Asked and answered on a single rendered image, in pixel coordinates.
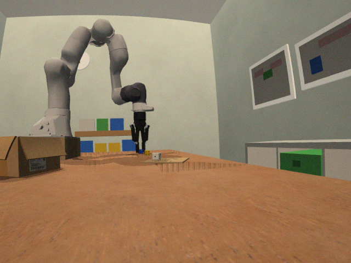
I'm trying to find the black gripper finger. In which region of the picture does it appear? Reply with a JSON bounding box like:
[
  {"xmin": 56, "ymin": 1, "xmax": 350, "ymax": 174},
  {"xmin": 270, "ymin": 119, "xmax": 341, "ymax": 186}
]
[
  {"xmin": 140, "ymin": 124, "xmax": 150, "ymax": 151},
  {"xmin": 130, "ymin": 123, "xmax": 141, "ymax": 153}
]

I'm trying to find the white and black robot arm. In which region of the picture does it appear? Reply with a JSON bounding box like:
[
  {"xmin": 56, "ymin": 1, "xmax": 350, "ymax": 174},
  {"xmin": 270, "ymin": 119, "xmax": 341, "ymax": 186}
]
[{"xmin": 28, "ymin": 18, "xmax": 154, "ymax": 136}]

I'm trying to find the white die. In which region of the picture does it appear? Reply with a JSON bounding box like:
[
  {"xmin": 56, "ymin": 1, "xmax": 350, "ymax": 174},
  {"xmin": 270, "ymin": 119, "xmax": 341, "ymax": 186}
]
[{"xmin": 152, "ymin": 152, "xmax": 161, "ymax": 160}]

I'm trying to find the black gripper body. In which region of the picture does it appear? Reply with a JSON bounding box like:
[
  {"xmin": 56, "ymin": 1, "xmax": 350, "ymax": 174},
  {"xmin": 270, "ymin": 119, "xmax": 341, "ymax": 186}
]
[{"xmin": 133, "ymin": 112, "xmax": 146, "ymax": 129}]

